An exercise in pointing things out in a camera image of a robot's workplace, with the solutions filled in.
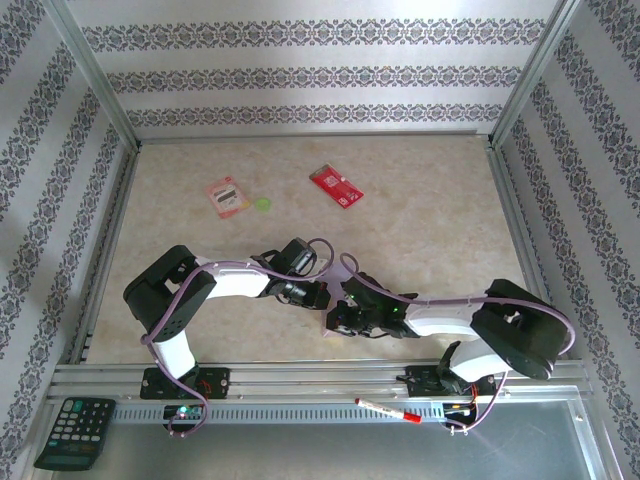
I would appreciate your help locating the lilac paper sheet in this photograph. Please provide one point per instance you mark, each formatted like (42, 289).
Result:
(339, 280)

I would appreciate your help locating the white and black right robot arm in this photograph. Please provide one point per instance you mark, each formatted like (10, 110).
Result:
(440, 317)

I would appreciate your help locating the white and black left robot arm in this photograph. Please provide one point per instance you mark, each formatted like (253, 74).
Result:
(235, 280)

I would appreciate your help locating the grey metal sheet panel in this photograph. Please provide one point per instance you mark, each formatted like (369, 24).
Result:
(325, 450)

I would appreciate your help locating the white marker with red cap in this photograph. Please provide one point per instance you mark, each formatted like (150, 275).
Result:
(387, 410)

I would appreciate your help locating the red card package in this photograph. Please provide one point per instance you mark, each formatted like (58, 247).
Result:
(332, 182)

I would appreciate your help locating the pink blister card package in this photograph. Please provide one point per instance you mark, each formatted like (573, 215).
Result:
(227, 197)

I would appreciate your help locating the controller board with green light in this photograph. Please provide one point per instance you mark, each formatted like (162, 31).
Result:
(184, 411)

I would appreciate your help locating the black calculator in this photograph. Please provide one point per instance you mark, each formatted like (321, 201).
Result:
(75, 430)

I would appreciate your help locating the aluminium mounting rail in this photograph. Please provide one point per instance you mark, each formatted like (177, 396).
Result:
(310, 377)

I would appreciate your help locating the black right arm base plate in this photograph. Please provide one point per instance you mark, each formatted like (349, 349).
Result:
(425, 385)

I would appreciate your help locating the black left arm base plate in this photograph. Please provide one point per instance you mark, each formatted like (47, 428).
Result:
(217, 382)

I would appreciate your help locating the aluminium back rail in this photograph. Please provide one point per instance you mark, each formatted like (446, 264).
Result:
(300, 138)

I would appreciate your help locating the aluminium side rail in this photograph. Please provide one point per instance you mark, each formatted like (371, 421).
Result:
(106, 255)
(525, 250)

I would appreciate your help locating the aluminium frame post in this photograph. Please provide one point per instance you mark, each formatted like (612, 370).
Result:
(530, 75)
(95, 75)

